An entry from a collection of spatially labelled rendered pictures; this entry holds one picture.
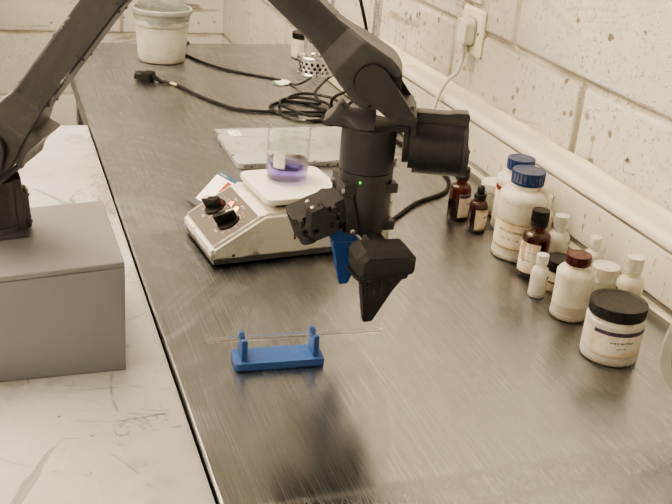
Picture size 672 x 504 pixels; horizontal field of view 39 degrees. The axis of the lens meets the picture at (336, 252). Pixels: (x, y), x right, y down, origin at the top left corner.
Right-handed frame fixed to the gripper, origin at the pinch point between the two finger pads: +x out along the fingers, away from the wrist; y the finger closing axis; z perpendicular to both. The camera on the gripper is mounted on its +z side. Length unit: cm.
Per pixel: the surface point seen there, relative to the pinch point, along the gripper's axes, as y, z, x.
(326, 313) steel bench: -10.4, -0.1, 10.5
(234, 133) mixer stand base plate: -80, -1, 9
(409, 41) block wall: -103, -43, -3
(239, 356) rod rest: 0.0, 12.6, 9.4
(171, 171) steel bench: -63, 13, 10
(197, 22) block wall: -277, -22, 28
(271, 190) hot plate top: -29.9, 3.0, 1.6
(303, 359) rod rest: 1.6, 5.8, 9.4
